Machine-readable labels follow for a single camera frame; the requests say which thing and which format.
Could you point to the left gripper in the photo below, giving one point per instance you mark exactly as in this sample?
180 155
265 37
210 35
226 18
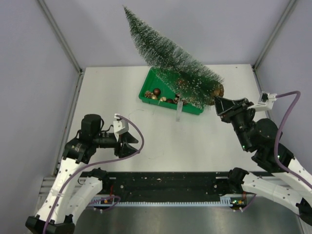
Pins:
126 149

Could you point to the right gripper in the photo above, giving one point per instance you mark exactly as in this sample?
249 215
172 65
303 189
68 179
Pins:
223 105

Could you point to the small green christmas tree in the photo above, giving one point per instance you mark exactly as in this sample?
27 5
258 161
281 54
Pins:
180 71

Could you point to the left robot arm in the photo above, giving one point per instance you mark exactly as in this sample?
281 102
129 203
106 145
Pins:
78 180

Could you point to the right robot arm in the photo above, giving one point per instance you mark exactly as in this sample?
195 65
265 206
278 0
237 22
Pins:
279 161

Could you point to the white tipped pine cone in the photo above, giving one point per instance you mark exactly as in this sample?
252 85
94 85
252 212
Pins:
148 94

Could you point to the small gold pine cone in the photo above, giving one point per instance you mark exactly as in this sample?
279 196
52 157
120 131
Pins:
163 99

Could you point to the green plastic tray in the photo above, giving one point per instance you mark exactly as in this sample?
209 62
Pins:
151 82

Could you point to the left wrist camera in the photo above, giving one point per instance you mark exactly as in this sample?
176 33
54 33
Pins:
120 126

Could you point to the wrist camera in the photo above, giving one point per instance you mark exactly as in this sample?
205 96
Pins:
120 126
265 103

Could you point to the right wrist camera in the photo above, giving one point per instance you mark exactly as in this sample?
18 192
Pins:
265 103

